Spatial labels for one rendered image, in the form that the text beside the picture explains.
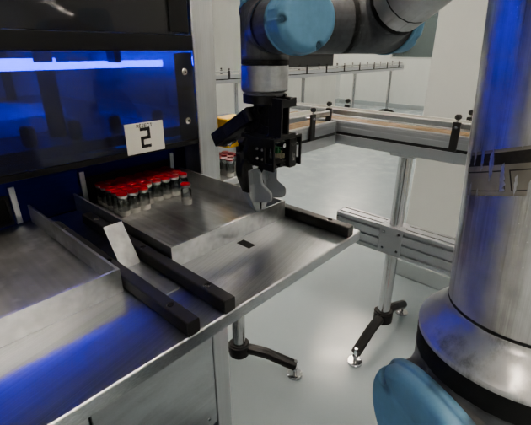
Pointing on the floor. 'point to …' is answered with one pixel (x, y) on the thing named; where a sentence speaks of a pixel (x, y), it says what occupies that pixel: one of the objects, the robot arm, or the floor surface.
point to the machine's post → (208, 165)
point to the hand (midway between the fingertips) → (256, 205)
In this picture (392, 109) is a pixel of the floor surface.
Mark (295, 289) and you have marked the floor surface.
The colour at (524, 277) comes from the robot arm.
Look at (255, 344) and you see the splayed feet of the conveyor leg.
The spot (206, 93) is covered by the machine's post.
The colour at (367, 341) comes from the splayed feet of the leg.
